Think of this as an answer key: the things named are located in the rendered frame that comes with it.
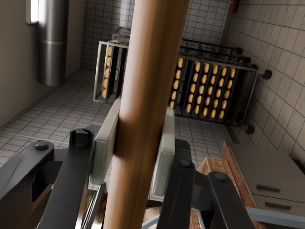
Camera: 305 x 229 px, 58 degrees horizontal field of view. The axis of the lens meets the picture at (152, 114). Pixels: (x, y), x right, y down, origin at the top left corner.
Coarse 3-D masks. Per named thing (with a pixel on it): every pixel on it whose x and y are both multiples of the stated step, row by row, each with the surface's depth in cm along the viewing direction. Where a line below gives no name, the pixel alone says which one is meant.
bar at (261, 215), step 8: (192, 208) 127; (248, 208) 129; (256, 216) 127; (264, 216) 127; (272, 216) 127; (280, 216) 128; (288, 216) 129; (296, 216) 130; (144, 224) 133; (152, 224) 133; (280, 224) 128; (288, 224) 128; (296, 224) 128; (304, 224) 127
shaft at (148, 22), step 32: (160, 0) 14; (160, 32) 15; (128, 64) 16; (160, 64) 15; (128, 96) 16; (160, 96) 16; (128, 128) 17; (160, 128) 18; (128, 160) 18; (128, 192) 19; (128, 224) 20
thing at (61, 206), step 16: (80, 128) 14; (80, 144) 14; (64, 160) 13; (80, 160) 13; (64, 176) 12; (80, 176) 12; (64, 192) 11; (80, 192) 11; (48, 208) 10; (64, 208) 10; (80, 208) 11; (48, 224) 9; (64, 224) 9; (80, 224) 12
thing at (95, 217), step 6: (102, 186) 196; (102, 192) 190; (102, 198) 188; (96, 204) 178; (102, 204) 189; (96, 210) 173; (102, 210) 189; (96, 216) 172; (102, 216) 190; (90, 222) 164; (96, 222) 173; (90, 228) 159; (96, 228) 173
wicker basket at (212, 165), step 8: (208, 160) 185; (216, 160) 188; (224, 160) 189; (200, 168) 192; (208, 168) 177; (216, 168) 178; (224, 168) 179; (232, 176) 172; (192, 216) 196; (192, 224) 189
